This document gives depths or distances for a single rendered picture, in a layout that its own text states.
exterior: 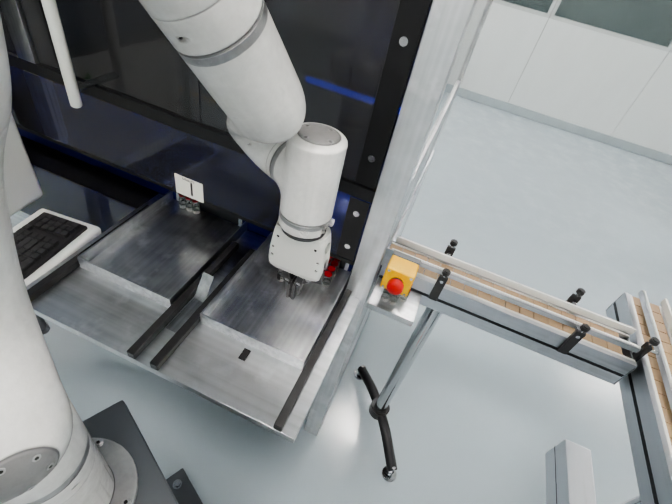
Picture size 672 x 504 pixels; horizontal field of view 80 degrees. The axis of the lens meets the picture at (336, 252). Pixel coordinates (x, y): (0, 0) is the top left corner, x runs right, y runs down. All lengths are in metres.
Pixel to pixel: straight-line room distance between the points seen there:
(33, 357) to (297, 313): 0.66
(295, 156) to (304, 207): 0.08
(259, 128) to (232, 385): 0.59
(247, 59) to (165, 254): 0.81
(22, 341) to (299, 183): 0.35
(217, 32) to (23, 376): 0.34
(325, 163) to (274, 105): 0.14
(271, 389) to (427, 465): 1.13
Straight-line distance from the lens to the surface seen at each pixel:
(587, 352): 1.24
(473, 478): 1.97
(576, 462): 1.52
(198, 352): 0.94
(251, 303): 1.01
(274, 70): 0.41
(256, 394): 0.89
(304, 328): 0.98
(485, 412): 2.13
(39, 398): 0.47
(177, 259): 1.12
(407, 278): 0.96
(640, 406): 1.25
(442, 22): 0.73
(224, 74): 0.40
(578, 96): 5.59
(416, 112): 0.77
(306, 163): 0.54
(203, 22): 0.37
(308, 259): 0.66
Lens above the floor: 1.67
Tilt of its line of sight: 42 degrees down
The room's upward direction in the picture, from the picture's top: 14 degrees clockwise
